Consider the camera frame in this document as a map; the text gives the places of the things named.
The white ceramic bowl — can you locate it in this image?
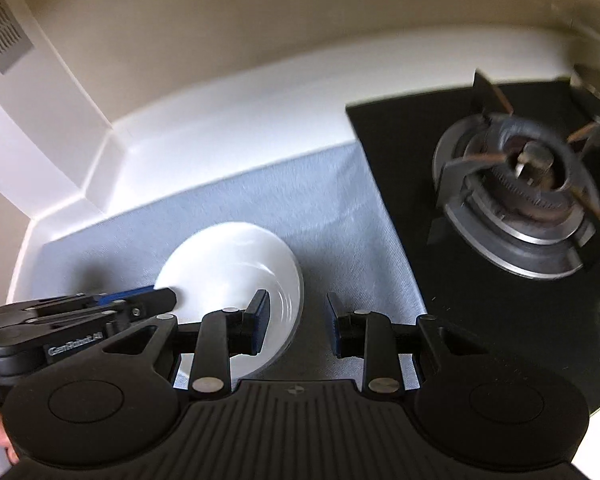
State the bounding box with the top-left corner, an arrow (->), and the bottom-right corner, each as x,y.
154,222 -> 304,382

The grey countertop mat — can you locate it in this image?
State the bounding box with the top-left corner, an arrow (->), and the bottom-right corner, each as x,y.
28,144 -> 424,382

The black gas stove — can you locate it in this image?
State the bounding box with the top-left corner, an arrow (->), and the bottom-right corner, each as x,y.
347,78 -> 600,408

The stove pot support burner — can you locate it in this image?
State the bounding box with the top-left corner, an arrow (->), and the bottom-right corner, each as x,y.
432,65 -> 600,280

